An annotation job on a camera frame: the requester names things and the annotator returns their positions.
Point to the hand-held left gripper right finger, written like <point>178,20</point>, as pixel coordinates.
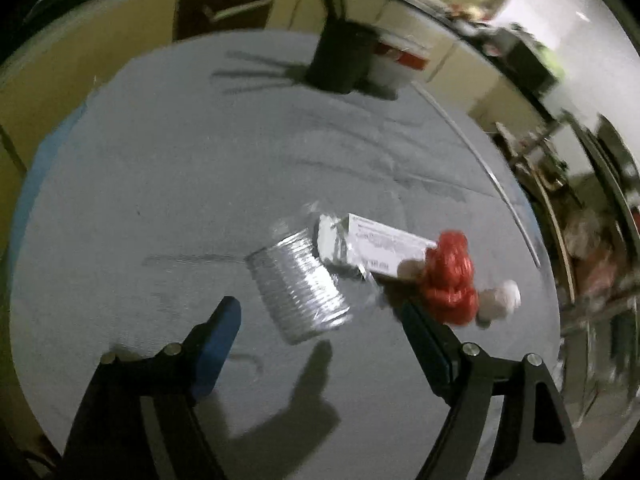
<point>430,345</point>

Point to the crushed clear plastic bottle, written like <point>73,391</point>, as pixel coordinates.
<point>300,285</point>

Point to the large white bowl red pattern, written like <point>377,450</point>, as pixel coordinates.
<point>390,75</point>

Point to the green bundle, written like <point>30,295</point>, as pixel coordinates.
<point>550,57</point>

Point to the blue and white carton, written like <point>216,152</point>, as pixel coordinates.
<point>380,240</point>

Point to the dark chopstick holder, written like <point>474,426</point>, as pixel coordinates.
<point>340,55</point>

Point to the yellow kitchen base cabinets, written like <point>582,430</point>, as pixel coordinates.
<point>100,45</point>

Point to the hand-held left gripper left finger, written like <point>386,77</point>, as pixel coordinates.
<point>220,345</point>

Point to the red plastic bag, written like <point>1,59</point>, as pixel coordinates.
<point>447,280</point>

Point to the metal kitchen rack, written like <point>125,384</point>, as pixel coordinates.
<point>600,170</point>

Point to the blue under cloth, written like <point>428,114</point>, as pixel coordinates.
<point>40,170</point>

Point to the long white rod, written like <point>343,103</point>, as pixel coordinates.
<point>495,180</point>

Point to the crumpled white tissue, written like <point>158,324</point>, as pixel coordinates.
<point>500,300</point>

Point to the microwave oven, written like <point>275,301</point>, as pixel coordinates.
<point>525,60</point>

